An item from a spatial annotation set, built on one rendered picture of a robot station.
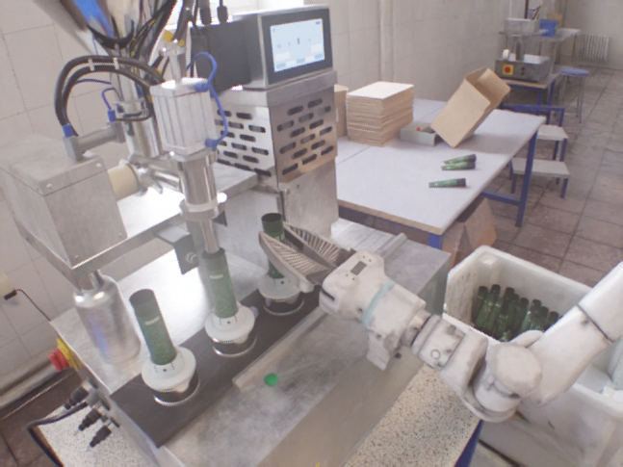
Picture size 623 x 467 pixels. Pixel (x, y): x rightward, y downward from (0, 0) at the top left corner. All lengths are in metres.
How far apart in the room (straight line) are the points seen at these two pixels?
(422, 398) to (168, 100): 0.73
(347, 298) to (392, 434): 0.41
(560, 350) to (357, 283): 0.26
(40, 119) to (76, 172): 1.45
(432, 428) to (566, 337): 0.41
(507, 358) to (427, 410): 0.42
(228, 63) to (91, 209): 0.27
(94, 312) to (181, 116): 0.32
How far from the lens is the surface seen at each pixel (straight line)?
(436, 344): 0.53
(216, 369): 0.63
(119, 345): 0.69
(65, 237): 0.56
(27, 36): 1.97
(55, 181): 0.54
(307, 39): 0.71
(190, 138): 0.47
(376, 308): 0.53
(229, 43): 0.63
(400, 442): 0.87
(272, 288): 0.67
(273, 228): 0.61
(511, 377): 0.51
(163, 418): 0.60
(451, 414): 0.92
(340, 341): 0.65
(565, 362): 0.57
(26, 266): 2.10
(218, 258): 0.55
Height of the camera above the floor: 1.48
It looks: 31 degrees down
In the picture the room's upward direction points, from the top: 5 degrees counter-clockwise
